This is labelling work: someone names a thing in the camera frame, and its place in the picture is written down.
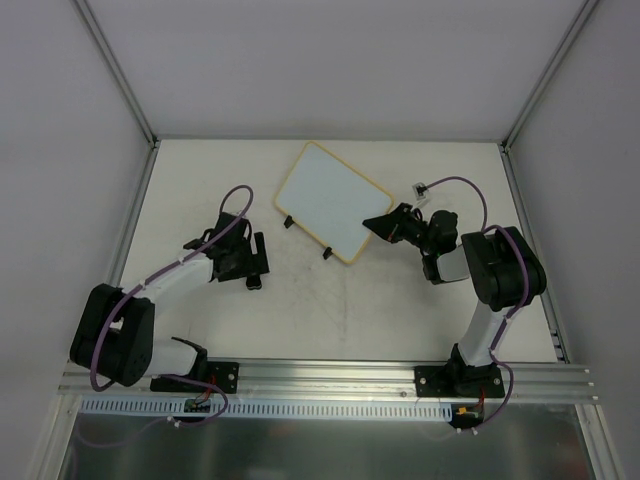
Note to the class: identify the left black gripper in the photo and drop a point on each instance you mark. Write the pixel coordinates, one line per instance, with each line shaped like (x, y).
(258, 254)

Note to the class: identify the white slotted cable duct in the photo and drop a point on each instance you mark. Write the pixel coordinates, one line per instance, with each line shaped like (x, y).
(271, 409)

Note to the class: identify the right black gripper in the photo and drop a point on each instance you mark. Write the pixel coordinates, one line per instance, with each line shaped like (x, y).
(400, 226)

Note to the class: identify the aluminium mounting rail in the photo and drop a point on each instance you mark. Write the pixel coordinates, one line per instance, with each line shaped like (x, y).
(554, 383)

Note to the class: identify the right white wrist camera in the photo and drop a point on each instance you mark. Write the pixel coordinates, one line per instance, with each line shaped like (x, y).
(421, 192)

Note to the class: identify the left black whiteboard foot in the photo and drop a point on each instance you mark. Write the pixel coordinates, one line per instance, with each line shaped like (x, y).
(288, 222)

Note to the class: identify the right black whiteboard foot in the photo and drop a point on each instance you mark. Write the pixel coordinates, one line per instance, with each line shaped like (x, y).
(328, 252)

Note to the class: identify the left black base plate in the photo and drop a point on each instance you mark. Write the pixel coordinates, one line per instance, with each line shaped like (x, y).
(222, 375)

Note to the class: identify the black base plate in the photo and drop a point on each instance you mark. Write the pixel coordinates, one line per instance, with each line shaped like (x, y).
(467, 382)
(222, 375)

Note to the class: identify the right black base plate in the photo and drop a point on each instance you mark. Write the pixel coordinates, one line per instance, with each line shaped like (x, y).
(467, 382)

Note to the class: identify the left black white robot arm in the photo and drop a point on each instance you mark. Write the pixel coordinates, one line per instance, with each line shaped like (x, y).
(115, 338)

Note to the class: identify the black whiteboard eraser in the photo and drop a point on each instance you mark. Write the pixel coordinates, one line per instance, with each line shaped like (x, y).
(253, 283)

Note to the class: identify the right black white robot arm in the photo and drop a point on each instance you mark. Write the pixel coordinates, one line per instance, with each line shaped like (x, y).
(506, 276)

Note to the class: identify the black whiteboard foot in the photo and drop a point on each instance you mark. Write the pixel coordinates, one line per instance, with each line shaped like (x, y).
(288, 222)
(328, 252)

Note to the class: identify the yellow framed small whiteboard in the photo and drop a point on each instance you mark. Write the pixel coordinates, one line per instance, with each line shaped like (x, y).
(329, 199)

